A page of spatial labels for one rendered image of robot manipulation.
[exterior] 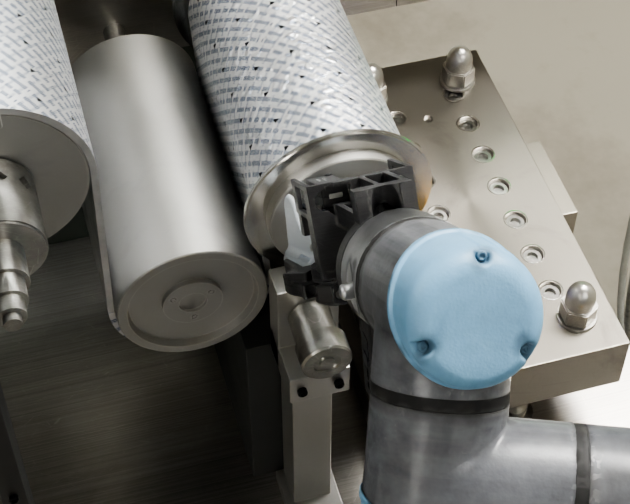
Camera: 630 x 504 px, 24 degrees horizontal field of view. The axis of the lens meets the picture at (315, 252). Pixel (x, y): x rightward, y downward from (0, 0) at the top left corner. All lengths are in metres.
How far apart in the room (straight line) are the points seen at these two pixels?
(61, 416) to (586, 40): 1.97
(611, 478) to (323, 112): 0.42
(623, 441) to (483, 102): 0.76
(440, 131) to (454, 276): 0.76
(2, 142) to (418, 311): 0.37
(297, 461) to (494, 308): 0.58
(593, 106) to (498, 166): 1.58
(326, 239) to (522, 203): 0.51
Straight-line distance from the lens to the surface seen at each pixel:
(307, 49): 1.13
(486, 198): 1.41
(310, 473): 1.30
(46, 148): 1.00
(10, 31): 1.03
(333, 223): 0.92
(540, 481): 0.77
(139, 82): 1.22
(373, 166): 1.07
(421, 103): 1.49
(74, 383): 1.44
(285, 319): 1.13
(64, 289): 1.52
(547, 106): 3.00
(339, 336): 1.09
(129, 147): 1.18
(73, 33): 1.36
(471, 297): 0.72
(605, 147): 2.94
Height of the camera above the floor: 2.07
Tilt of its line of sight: 50 degrees down
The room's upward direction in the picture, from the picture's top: straight up
